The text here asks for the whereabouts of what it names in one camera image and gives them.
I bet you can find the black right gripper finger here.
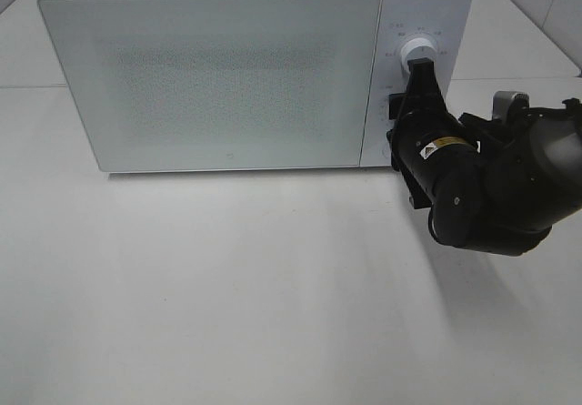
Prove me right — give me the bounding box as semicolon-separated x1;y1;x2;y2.
386;129;432;209
404;58;447;112

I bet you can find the white power knob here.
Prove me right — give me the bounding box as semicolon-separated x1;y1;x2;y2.
398;35;438;76

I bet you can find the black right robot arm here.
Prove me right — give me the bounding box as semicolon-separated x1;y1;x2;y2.
386;58;581;256

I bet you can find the white microwave door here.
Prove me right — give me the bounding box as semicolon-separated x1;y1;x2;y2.
38;0;380;173

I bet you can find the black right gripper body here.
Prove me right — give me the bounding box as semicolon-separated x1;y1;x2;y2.
388;93;482;196

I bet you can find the white microwave oven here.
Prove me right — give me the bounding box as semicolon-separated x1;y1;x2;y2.
36;0;475;175

